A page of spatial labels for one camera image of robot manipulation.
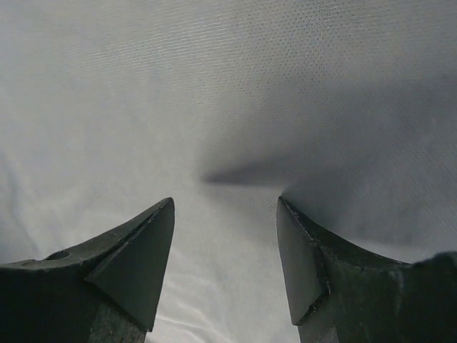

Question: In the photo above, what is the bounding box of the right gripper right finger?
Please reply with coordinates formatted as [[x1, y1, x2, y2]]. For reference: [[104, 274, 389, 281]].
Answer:
[[276, 197, 456, 342]]

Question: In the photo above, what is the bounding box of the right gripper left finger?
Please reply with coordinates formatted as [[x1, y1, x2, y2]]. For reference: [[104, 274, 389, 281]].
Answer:
[[1, 198, 174, 342]]

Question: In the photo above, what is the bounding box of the dark grey t-shirt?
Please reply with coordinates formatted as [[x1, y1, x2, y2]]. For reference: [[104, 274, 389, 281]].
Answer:
[[1, 1, 456, 342]]

